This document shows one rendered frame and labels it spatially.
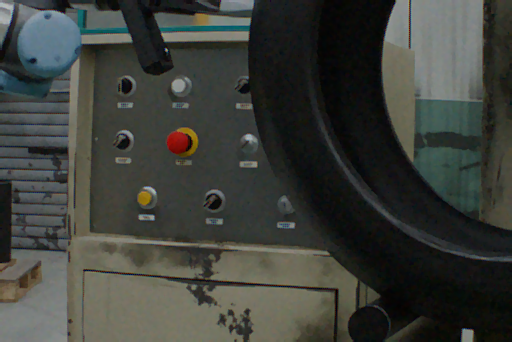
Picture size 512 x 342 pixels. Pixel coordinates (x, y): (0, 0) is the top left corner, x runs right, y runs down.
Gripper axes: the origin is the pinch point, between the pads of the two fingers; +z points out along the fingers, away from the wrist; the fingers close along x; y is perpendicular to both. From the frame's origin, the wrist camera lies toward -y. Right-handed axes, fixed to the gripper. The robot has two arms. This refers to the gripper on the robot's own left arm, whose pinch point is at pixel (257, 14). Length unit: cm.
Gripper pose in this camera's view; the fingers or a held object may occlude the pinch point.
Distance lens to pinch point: 144.5
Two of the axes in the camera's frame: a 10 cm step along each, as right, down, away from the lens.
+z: 9.4, 1.6, -3.0
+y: 1.4, -9.9, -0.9
